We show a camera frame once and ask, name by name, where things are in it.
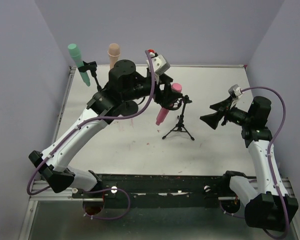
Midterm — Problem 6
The pink toy microphone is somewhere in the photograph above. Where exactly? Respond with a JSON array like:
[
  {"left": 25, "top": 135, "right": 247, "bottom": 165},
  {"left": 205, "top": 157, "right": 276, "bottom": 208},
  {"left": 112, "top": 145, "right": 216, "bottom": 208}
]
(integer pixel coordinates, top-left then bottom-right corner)
[{"left": 155, "top": 83, "right": 182, "bottom": 126}]

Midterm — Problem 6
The black tripod ring stand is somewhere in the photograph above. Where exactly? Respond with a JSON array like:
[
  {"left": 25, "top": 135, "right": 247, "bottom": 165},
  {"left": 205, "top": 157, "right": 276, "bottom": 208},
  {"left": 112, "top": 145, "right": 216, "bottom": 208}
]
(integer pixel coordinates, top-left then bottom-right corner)
[{"left": 161, "top": 95, "right": 195, "bottom": 141}]

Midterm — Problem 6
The peach toy microphone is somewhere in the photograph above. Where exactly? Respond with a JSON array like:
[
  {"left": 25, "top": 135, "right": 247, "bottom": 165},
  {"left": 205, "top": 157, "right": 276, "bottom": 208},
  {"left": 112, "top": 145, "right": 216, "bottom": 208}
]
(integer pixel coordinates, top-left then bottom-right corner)
[{"left": 107, "top": 43, "right": 121, "bottom": 69}]

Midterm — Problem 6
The black round-base clip stand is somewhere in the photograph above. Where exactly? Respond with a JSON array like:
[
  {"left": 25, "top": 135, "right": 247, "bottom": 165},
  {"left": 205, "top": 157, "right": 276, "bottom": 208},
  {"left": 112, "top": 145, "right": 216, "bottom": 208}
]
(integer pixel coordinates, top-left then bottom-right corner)
[{"left": 78, "top": 61, "right": 102, "bottom": 92}]

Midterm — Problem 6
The green toy microphone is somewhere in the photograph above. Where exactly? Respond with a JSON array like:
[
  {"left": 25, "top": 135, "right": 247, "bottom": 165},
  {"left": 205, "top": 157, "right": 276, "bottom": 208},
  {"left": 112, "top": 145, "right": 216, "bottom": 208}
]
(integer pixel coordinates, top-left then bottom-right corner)
[{"left": 67, "top": 43, "right": 91, "bottom": 87}]

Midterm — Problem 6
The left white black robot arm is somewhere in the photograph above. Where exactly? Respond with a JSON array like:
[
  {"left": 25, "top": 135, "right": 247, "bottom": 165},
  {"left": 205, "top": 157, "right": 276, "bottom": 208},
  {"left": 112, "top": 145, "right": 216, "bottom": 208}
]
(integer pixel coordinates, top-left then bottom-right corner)
[{"left": 29, "top": 59, "right": 183, "bottom": 193}]

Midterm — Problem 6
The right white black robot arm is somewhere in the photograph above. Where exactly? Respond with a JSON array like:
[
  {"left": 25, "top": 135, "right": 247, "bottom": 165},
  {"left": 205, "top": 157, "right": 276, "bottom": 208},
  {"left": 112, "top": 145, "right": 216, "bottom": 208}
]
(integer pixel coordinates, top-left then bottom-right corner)
[{"left": 200, "top": 96, "right": 299, "bottom": 232}]

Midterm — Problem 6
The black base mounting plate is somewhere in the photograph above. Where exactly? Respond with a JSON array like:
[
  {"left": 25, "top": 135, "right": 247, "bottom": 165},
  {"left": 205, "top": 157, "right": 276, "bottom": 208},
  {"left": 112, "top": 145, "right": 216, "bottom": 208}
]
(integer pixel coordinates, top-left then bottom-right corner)
[{"left": 72, "top": 174, "right": 241, "bottom": 213}]

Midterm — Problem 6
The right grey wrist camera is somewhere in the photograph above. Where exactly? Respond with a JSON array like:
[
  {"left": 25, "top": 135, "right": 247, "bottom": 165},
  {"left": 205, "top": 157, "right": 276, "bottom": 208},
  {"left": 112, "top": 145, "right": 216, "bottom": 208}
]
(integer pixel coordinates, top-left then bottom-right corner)
[{"left": 228, "top": 84, "right": 243, "bottom": 108}]

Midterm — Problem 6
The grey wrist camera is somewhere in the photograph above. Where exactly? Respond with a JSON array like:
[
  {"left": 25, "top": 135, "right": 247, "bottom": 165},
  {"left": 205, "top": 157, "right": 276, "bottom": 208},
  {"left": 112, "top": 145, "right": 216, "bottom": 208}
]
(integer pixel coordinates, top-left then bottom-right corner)
[
  {"left": 228, "top": 84, "right": 243, "bottom": 108},
  {"left": 151, "top": 54, "right": 171, "bottom": 76}
]

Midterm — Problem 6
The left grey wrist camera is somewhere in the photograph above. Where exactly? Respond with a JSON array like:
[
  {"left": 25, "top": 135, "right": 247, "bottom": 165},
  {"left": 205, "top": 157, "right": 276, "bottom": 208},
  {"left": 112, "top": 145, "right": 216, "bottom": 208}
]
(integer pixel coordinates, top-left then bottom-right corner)
[{"left": 151, "top": 54, "right": 171, "bottom": 76}]

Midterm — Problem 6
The left aluminium rail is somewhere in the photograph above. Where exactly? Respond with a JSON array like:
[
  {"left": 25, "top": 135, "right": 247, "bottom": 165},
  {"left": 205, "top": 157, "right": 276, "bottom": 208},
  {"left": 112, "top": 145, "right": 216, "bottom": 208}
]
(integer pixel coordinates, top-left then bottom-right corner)
[{"left": 29, "top": 180, "right": 73, "bottom": 201}]

